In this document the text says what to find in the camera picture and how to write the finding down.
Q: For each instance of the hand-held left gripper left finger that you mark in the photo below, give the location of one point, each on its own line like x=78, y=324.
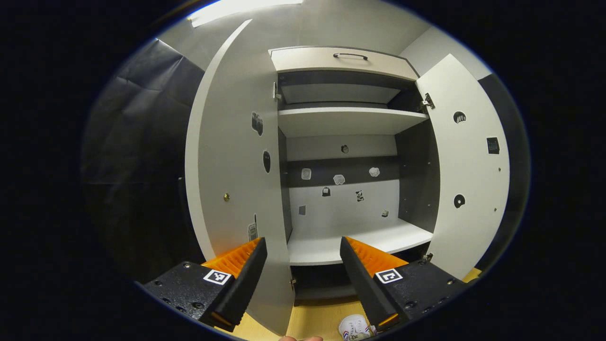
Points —
x=246, y=279

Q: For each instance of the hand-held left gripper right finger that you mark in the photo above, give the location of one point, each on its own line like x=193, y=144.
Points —
x=362, y=279

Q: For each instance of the white canvas shoe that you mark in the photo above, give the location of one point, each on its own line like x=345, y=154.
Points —
x=354, y=327

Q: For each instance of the white shoe cabinet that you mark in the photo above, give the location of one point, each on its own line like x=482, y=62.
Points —
x=341, y=203

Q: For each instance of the white shoe cabinet door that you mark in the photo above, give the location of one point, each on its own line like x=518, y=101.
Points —
x=232, y=142
x=473, y=166

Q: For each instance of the white cabinet shelf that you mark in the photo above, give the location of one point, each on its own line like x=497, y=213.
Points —
x=345, y=122
x=341, y=246

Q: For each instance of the white cabinet drawer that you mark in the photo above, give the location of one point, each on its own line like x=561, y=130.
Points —
x=307, y=61

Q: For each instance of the black backdrop cloth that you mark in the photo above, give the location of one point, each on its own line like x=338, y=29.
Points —
x=518, y=166
x=137, y=156

